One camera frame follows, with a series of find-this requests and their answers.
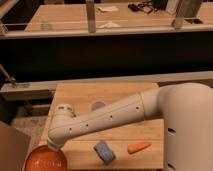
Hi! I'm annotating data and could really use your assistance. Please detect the brown cardboard box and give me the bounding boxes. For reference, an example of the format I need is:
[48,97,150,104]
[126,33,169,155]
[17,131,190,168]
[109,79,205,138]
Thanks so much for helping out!
[0,121,30,171]

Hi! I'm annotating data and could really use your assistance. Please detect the white paper on far table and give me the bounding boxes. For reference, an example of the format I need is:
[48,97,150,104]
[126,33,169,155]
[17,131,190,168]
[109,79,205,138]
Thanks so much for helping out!
[99,21,121,28]

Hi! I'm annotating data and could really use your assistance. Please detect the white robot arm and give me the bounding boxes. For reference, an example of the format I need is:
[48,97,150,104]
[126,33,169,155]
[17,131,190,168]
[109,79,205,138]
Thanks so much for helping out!
[47,83,213,171]

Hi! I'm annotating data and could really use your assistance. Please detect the orange carrot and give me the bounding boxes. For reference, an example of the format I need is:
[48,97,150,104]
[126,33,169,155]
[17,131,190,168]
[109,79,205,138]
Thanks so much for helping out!
[127,142,151,154]

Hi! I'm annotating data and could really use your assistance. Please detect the blue sponge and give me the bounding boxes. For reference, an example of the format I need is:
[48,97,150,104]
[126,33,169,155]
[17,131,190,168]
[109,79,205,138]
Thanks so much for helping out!
[93,140,116,165]

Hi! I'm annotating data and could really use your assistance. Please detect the orange ceramic bowl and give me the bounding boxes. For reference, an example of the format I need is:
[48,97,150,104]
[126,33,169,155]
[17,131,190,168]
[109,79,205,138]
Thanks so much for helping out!
[24,145,68,171]

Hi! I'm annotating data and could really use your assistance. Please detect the grey metal post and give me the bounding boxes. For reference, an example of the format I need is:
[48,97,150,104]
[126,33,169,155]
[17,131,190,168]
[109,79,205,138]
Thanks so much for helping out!
[86,0,96,33]

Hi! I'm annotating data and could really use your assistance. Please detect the black cables on far table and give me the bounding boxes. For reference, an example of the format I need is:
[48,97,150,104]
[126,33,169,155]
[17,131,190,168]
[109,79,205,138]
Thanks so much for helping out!
[127,0,158,15]

